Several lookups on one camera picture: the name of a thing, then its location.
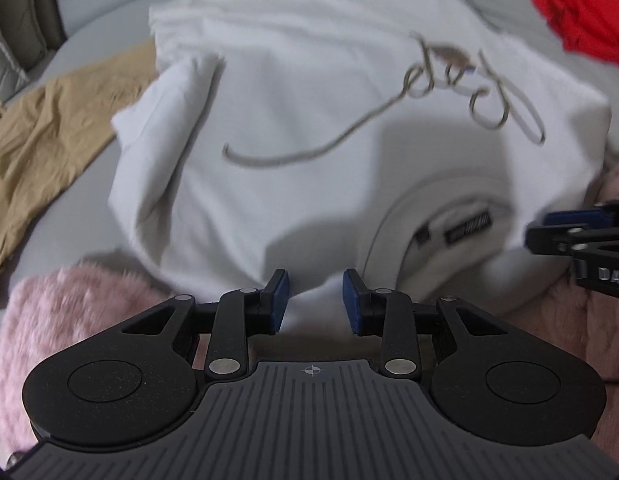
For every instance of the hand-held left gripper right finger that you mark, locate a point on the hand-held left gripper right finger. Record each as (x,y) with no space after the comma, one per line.
(352,305)

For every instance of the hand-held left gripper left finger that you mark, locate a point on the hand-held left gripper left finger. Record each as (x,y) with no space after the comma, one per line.
(279,305)

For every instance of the white sweatshirt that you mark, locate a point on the white sweatshirt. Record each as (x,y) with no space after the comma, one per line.
(289,110)

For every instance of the red garment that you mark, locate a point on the red garment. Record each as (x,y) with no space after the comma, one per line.
(584,5)

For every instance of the pink fluffy blanket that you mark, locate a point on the pink fluffy blanket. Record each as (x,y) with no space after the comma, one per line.
(64,310)

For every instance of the grey sofa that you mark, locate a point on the grey sofa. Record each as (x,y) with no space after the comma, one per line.
(79,225)

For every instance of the tan pants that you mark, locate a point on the tan pants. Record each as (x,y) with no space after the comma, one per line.
(39,160)

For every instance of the grey piped cushion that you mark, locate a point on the grey piped cushion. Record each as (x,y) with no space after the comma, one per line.
(14,25)

